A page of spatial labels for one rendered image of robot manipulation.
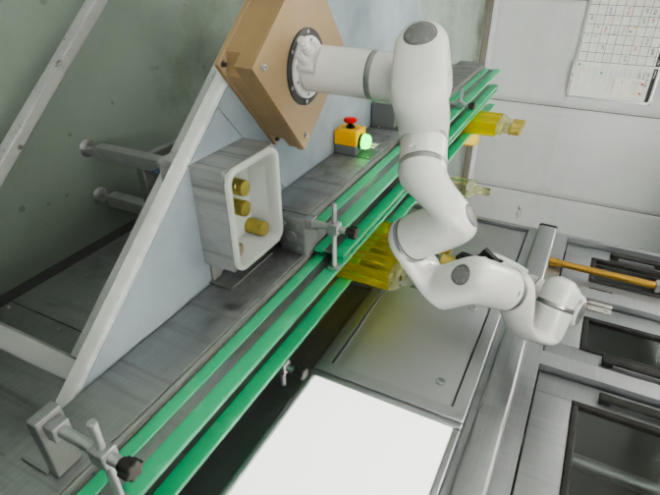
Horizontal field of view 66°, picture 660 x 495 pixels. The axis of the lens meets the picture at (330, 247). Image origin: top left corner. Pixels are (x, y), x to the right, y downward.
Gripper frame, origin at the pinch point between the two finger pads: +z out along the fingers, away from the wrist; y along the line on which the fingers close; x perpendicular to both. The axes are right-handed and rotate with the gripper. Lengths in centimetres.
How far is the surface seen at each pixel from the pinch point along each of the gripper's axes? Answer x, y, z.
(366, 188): 4.6, 14.5, 28.1
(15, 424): 95, -10, 45
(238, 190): 45, 29, 27
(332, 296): 29.2, -1.7, 17.5
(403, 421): 40.3, -11.5, -12.7
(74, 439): 90, 19, 1
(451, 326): 8.9, -12.6, -3.1
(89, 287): 65, -10, 81
